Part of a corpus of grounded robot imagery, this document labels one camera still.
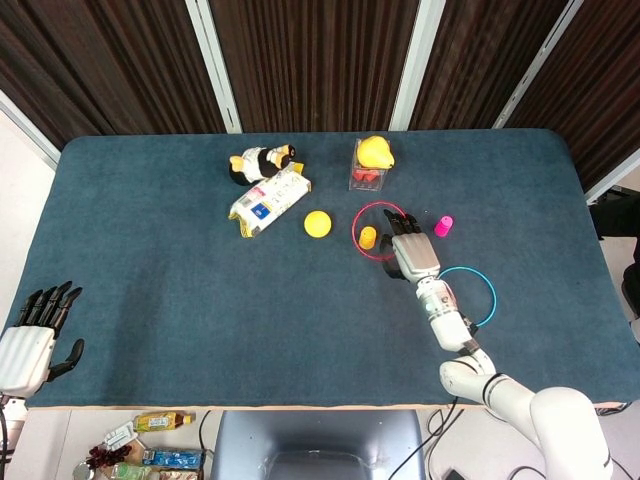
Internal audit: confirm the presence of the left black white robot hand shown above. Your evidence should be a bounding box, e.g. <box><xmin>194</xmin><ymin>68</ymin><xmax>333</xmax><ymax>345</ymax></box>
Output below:
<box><xmin>0</xmin><ymin>280</ymin><xmax>85</xmax><ymax>397</ymax></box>

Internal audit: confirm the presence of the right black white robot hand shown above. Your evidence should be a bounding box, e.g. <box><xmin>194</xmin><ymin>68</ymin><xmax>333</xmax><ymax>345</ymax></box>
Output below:
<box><xmin>379</xmin><ymin>208</ymin><xmax>442</xmax><ymax>282</ymax></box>

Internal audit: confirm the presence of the blue thin ring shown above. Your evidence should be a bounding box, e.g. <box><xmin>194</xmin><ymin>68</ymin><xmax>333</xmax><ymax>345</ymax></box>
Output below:
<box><xmin>438</xmin><ymin>266</ymin><xmax>498</xmax><ymax>329</ymax></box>

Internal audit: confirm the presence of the red thin ring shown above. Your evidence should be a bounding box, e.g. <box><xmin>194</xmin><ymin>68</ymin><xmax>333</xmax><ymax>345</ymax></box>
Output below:
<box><xmin>351</xmin><ymin>200</ymin><xmax>409</xmax><ymax>261</ymax></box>

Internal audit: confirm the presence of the clear plastic box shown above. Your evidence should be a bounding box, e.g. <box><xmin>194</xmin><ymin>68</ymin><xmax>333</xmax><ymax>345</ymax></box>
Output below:
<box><xmin>348</xmin><ymin>138</ymin><xmax>391</xmax><ymax>193</ymax></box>

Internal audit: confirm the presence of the yellow ball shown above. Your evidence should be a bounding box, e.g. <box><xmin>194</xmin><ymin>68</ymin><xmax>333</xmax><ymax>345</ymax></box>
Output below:
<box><xmin>303</xmin><ymin>210</ymin><xmax>334</xmax><ymax>239</ymax></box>

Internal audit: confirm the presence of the yellow toy pear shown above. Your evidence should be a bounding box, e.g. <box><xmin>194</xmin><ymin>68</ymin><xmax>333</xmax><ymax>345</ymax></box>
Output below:
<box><xmin>355</xmin><ymin>135</ymin><xmax>396</xmax><ymax>170</ymax></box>

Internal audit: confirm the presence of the white blister pack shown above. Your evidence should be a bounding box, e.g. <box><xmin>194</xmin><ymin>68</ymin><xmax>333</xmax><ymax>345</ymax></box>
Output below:
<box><xmin>102</xmin><ymin>421</ymin><xmax>139</xmax><ymax>450</ymax></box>

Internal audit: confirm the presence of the dark red bundle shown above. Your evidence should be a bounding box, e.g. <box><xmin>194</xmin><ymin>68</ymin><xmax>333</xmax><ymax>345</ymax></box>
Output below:
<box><xmin>85</xmin><ymin>443</ymin><xmax>132</xmax><ymax>469</ymax></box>

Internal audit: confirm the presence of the yellow label tea bottle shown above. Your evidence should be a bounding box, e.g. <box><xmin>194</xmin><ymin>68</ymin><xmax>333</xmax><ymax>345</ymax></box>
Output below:
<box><xmin>132</xmin><ymin>410</ymin><xmax>196</xmax><ymax>434</ymax></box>

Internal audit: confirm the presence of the white yellow snack package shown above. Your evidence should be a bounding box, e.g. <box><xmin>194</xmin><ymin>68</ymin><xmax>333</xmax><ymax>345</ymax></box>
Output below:
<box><xmin>228</xmin><ymin>162</ymin><xmax>314</xmax><ymax>240</ymax></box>

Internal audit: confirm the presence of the green plastic bottle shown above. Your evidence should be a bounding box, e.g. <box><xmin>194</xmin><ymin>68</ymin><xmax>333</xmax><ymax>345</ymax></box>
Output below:
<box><xmin>112</xmin><ymin>462</ymin><xmax>154</xmax><ymax>480</ymax></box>

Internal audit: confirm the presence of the blue snack packet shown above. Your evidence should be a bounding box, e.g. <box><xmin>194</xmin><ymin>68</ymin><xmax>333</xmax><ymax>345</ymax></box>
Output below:
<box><xmin>142</xmin><ymin>448</ymin><xmax>205</xmax><ymax>470</ymax></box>

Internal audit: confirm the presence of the penguin plush toy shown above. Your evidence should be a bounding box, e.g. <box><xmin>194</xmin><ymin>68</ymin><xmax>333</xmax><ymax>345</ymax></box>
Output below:
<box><xmin>228</xmin><ymin>143</ymin><xmax>296</xmax><ymax>187</ymax></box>

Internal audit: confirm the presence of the blue felt table cloth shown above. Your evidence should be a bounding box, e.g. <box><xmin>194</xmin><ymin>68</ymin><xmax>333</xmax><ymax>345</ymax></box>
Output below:
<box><xmin>0</xmin><ymin>128</ymin><xmax>640</xmax><ymax>409</ymax></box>

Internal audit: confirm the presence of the black bag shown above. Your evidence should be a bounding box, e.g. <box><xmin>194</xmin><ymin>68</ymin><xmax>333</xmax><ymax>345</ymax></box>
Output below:
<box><xmin>589</xmin><ymin>185</ymin><xmax>640</xmax><ymax>239</ymax></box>

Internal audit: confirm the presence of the grey blue chair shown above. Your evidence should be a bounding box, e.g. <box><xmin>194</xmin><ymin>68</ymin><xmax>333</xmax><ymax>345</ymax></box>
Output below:
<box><xmin>209</xmin><ymin>409</ymin><xmax>426</xmax><ymax>480</ymax></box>

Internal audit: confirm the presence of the black round stool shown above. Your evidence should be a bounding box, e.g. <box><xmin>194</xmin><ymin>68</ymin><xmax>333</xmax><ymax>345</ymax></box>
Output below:
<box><xmin>622</xmin><ymin>259</ymin><xmax>640</xmax><ymax>319</ymax></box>

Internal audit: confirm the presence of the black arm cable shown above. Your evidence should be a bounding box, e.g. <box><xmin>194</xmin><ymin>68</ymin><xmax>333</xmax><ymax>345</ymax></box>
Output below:
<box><xmin>0</xmin><ymin>399</ymin><xmax>15</xmax><ymax>480</ymax></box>

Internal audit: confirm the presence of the black floor cable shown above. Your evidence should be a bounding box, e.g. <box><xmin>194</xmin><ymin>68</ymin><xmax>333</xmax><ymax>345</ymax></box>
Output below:
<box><xmin>424</xmin><ymin>399</ymin><xmax>466</xmax><ymax>454</ymax></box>
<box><xmin>198</xmin><ymin>409</ymin><xmax>214</xmax><ymax>454</ymax></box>
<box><xmin>499</xmin><ymin>464</ymin><xmax>546</xmax><ymax>480</ymax></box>

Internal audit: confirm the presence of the white partition post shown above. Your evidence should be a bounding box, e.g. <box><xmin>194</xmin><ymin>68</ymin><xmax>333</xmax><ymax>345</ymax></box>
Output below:
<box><xmin>0</xmin><ymin>89</ymin><xmax>62</xmax><ymax>171</ymax></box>
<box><xmin>584</xmin><ymin>159</ymin><xmax>640</xmax><ymax>204</ymax></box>
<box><xmin>184</xmin><ymin>0</ymin><xmax>244</xmax><ymax>135</ymax></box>
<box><xmin>388</xmin><ymin>0</ymin><xmax>446</xmax><ymax>132</ymax></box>
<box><xmin>492</xmin><ymin>0</ymin><xmax>584</xmax><ymax>130</ymax></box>

